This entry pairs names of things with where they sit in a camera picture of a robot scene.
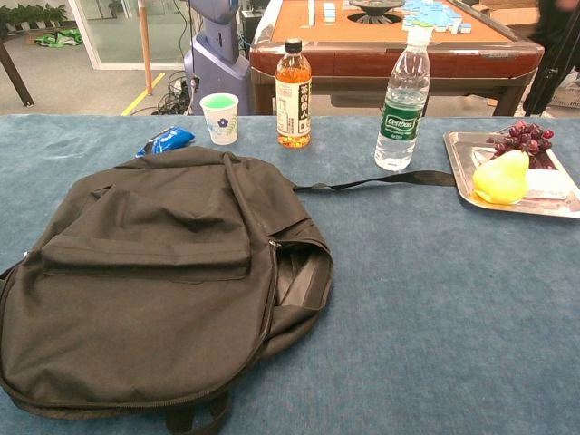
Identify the clear water bottle green label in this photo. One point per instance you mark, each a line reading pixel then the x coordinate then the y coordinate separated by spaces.
pixel 401 127

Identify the paper cup with green liquid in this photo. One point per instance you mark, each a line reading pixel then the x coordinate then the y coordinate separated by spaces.
pixel 221 124

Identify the black fabric backpack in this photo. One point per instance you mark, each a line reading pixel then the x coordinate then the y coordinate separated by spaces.
pixel 158 272

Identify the blue mahjong tile pile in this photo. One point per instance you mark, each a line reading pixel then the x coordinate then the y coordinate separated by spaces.
pixel 430 13

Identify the white block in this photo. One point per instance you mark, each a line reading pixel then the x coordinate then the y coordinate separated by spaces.
pixel 548 183

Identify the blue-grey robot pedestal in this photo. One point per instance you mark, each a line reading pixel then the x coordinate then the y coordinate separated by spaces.
pixel 217 68

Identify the red grape bunch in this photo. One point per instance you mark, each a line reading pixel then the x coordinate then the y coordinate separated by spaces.
pixel 521 140

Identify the white framed glass partition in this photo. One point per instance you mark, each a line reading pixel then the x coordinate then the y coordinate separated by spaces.
pixel 88 36

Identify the amber tea bottle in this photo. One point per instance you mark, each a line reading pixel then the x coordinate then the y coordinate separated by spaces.
pixel 293 104

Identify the person in black trousers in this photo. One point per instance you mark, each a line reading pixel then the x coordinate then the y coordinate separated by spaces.
pixel 553 45

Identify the brown mahjong table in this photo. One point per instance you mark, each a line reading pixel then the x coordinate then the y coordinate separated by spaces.
pixel 362 56

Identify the wooden pole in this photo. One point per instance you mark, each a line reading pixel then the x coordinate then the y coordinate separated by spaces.
pixel 145 45

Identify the steel tray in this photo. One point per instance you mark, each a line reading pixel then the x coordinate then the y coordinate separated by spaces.
pixel 463 156

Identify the dark wooden table leg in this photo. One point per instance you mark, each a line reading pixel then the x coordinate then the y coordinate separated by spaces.
pixel 16 74

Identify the potted green plants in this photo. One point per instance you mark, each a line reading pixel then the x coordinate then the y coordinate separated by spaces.
pixel 31 13

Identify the blue snack packet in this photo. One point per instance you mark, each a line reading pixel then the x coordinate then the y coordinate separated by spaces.
pixel 170 137

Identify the blue carpet table cover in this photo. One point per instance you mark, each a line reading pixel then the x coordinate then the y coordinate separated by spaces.
pixel 430 317

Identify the green cloth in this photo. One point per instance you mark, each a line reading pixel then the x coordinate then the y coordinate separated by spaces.
pixel 59 37

